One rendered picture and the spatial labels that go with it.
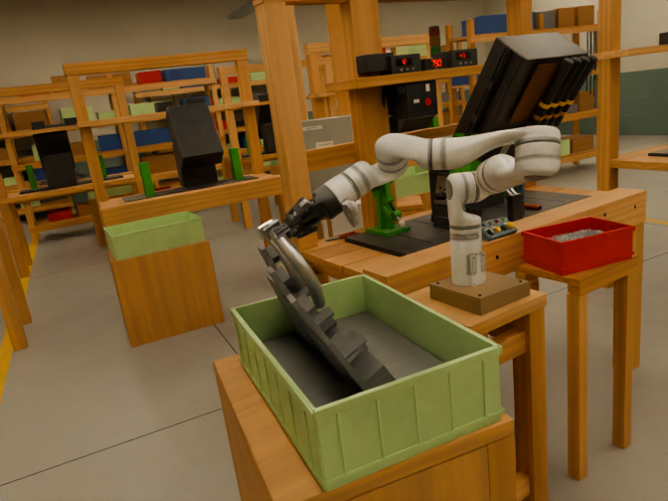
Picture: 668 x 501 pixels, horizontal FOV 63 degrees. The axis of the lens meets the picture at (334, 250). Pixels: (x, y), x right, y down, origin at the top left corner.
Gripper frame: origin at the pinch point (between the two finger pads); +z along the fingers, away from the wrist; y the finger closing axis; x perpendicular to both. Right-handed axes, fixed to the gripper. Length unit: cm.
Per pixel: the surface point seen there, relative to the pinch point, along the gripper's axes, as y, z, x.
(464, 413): -8, -7, 52
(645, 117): -844, -802, -167
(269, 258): -12.3, 4.6, -2.7
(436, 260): -69, -44, 8
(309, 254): -95, -14, -33
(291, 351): -34.0, 13.7, 12.8
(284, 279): -1.0, 5.5, 8.7
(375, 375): -7.1, 2.2, 35.6
